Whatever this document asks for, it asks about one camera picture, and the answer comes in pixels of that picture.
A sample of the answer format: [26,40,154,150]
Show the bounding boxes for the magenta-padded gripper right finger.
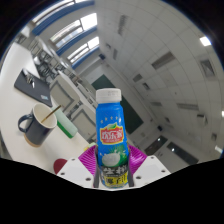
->
[127,144,172,189]

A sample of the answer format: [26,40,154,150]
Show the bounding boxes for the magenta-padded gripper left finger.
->
[56,144,100,189]

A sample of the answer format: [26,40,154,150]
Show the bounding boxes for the blue white-capped drink bottle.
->
[95,88,130,189]

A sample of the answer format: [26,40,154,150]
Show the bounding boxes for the flat round red coaster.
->
[53,158,69,175]

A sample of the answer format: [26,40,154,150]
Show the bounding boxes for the dark wooden door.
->
[143,134,169,157]

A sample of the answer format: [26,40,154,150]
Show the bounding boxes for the green white eraser block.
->
[54,108,79,140]

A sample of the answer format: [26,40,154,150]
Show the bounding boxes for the dark navy mug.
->
[17,102,58,148]

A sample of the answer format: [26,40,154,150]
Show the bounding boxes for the wooden stir stick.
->
[40,105,62,124]

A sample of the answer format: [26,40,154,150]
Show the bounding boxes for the white ceiling projector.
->
[195,113,210,127]

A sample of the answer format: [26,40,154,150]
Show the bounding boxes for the black notebook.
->
[13,68,54,108]

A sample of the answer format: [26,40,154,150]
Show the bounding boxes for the blue window curtains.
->
[31,0,101,69]

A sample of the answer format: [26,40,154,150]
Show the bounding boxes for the ceiling lights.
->
[116,13,224,154]

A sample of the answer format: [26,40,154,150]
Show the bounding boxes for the classroom windows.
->
[31,0,101,64]

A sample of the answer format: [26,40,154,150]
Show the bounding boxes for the dark high wall window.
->
[166,141,199,166]

